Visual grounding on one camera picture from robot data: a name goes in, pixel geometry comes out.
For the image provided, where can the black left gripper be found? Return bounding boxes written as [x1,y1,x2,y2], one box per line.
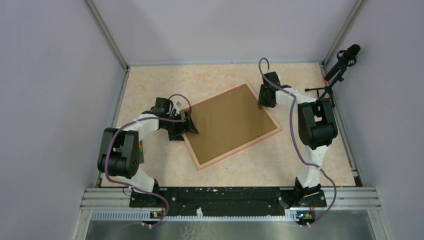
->
[162,109,199,141]

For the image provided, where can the brown backing board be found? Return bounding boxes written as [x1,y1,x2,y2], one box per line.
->
[182,84,280,167]

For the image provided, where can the pink wooden picture frame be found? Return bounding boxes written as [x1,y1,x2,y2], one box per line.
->
[179,82,283,171]

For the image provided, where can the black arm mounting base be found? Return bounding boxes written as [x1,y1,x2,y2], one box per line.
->
[129,187,327,217]

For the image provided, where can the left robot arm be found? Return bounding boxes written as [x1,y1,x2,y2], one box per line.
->
[97,97,199,207]

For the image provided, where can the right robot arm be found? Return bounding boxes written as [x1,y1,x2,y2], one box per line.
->
[258,72,338,206]

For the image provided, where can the colourful toy bricks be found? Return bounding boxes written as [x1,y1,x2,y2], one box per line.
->
[138,141,143,152]

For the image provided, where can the grey building baseplate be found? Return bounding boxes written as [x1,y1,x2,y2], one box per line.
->
[138,149,144,164]

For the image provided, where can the black microphone tripod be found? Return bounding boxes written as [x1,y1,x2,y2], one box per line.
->
[304,70,345,108]

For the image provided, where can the black microphone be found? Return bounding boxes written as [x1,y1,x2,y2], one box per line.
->
[323,44,361,82]

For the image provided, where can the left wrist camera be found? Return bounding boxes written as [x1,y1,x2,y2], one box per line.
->
[169,101,181,116]

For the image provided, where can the white cable duct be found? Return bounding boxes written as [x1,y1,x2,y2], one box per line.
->
[90,208,312,222]

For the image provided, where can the aluminium rail front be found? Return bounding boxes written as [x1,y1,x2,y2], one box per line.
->
[79,187,382,210]

